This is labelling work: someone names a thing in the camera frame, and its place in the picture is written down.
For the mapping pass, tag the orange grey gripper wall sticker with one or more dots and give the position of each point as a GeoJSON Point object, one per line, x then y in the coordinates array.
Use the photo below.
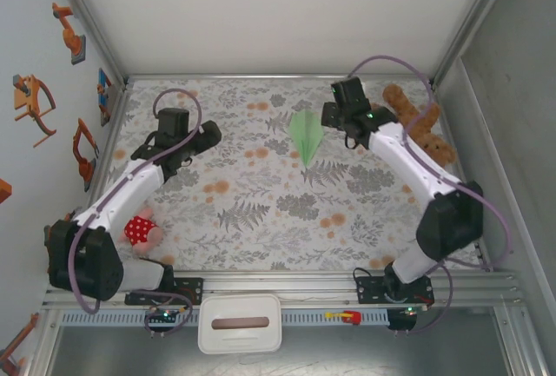
{"type": "Point", "coordinates": [26, 102]}

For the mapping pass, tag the brown teddy bear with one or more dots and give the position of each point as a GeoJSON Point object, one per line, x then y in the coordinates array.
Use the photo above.
{"type": "Point", "coordinates": [430, 133]}

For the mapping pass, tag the pink plush red dotted dress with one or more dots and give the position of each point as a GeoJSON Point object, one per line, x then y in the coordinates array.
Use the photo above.
{"type": "Point", "coordinates": [141, 230]}

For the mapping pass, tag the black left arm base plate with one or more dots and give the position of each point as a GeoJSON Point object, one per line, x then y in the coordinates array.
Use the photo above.
{"type": "Point", "coordinates": [193, 291]}

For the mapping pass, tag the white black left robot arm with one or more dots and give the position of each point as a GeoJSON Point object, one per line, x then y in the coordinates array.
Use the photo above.
{"type": "Point", "coordinates": [117, 200]}

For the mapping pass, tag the blue orange machine wall sticker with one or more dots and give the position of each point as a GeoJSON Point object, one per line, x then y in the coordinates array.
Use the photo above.
{"type": "Point", "coordinates": [104, 89]}

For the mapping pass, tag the aluminium extrusion frame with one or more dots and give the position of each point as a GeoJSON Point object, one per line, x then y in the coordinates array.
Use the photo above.
{"type": "Point", "coordinates": [282, 285]}

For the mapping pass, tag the small circuit board with LED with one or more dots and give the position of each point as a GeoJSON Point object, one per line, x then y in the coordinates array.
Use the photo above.
{"type": "Point", "coordinates": [412, 310]}
{"type": "Point", "coordinates": [165, 315]}

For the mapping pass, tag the floral print tablecloth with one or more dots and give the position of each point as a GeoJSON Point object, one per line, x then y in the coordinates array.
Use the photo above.
{"type": "Point", "coordinates": [260, 237]}

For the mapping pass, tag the light green paper sheet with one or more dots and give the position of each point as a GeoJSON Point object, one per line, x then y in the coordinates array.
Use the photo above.
{"type": "Point", "coordinates": [306, 137]}

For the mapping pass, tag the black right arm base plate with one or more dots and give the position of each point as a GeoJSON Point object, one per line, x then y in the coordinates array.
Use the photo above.
{"type": "Point", "coordinates": [369, 291]}

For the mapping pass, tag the white plastic tissue box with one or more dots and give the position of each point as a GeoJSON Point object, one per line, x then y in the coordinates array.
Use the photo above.
{"type": "Point", "coordinates": [239, 337]}

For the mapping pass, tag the orange block wall sticker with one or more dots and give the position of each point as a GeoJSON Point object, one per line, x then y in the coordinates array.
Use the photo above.
{"type": "Point", "coordinates": [4, 191]}

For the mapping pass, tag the red yellow small tool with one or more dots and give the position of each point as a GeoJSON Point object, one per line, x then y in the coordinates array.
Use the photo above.
{"type": "Point", "coordinates": [347, 316]}

